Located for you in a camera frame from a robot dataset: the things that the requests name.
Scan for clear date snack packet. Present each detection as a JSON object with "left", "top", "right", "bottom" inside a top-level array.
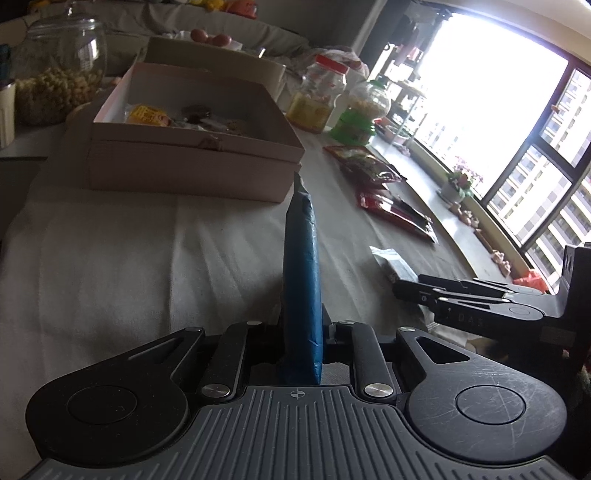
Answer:
[{"left": 370, "top": 246, "right": 418, "bottom": 283}]

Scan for long red wafer packet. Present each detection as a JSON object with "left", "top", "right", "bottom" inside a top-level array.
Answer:
[{"left": 356, "top": 190, "right": 439, "bottom": 244}]

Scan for small red sachet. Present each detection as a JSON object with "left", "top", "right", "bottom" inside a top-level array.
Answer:
[{"left": 393, "top": 196, "right": 432, "bottom": 225}]

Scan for blue snack bag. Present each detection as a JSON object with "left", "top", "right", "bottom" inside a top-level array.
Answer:
[{"left": 283, "top": 174, "right": 324, "bottom": 385}]

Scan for dark red snack bag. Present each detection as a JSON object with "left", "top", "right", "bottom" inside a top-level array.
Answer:
[{"left": 324, "top": 145, "right": 406, "bottom": 186}]

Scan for pink cardboard box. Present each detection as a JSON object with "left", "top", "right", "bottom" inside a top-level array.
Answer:
[{"left": 86, "top": 63, "right": 304, "bottom": 203}]

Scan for yellow corn snack packet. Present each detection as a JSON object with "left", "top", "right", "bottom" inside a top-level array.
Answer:
[{"left": 199, "top": 118, "right": 249, "bottom": 136}]

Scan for yellow bread packet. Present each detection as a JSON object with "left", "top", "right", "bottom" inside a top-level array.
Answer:
[{"left": 125, "top": 104, "right": 171, "bottom": 127}]

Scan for green white snack bag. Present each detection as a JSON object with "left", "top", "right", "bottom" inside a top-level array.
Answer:
[{"left": 181, "top": 105, "right": 211, "bottom": 124}]

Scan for red orange bag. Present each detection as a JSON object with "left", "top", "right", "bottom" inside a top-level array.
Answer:
[{"left": 513, "top": 270, "right": 550, "bottom": 293}]

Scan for potted flower plant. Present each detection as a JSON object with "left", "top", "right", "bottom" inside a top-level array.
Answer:
[{"left": 439, "top": 165, "right": 482, "bottom": 203}]

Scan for green candy dispenser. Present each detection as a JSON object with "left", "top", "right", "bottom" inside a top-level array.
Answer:
[{"left": 329, "top": 79, "right": 392, "bottom": 146}]

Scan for metal plant shelf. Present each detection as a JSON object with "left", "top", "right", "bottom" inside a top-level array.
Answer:
[{"left": 380, "top": 43, "right": 426, "bottom": 137}]

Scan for red lid plastic jar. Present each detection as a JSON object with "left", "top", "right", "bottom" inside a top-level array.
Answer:
[{"left": 286, "top": 55, "right": 349, "bottom": 134}]

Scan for beige mug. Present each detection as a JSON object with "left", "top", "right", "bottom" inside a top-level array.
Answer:
[{"left": 0, "top": 79, "right": 16, "bottom": 149}]

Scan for large glass jar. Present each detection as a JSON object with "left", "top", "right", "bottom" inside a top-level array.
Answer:
[{"left": 14, "top": 6, "right": 107, "bottom": 126}]

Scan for orange plush toy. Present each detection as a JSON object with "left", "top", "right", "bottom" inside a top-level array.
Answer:
[{"left": 223, "top": 0, "right": 259, "bottom": 20}]

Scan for pink eggs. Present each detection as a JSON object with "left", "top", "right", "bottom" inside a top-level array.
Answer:
[{"left": 189, "top": 29, "right": 232, "bottom": 48}]

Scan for grey covered sofa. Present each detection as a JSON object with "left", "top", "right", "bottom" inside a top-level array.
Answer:
[{"left": 1, "top": 1, "right": 311, "bottom": 77}]

